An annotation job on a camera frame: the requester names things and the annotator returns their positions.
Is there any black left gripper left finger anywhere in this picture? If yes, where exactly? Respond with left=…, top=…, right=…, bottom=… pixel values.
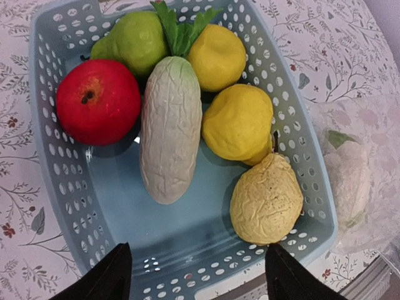
left=51, top=243, right=131, bottom=300

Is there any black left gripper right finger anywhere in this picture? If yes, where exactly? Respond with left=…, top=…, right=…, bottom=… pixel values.
left=265, top=243, right=346, bottom=300

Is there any clear zip top bag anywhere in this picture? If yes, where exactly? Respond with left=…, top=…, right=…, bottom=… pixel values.
left=307, top=94, right=399, bottom=271

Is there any white radish toy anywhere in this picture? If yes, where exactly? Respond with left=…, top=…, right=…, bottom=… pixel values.
left=139, top=1, right=220, bottom=205

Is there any red apple toy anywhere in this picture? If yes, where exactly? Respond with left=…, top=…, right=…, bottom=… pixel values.
left=56, top=59, right=141, bottom=146

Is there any yellow lemon toy top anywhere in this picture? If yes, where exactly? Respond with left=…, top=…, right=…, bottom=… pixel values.
left=187, top=24, right=246, bottom=92

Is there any yellow lemon toy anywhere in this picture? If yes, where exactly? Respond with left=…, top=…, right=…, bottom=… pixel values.
left=202, top=84, right=273, bottom=166
left=187, top=24, right=246, bottom=92

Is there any pale yellow round toy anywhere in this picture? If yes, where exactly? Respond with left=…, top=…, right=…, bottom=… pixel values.
left=229, top=151, right=304, bottom=246

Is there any blue plastic basket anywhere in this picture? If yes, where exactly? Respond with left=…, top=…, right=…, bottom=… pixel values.
left=29, top=1, right=338, bottom=299

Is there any yellow lemon toy middle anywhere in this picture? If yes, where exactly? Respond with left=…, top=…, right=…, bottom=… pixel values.
left=202, top=84, right=273, bottom=166

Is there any floral pattern table mat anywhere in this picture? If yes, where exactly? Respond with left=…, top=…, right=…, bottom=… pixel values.
left=1, top=1, right=399, bottom=299

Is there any front aluminium rail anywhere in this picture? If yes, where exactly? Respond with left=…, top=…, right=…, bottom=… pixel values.
left=195, top=251, right=399, bottom=299

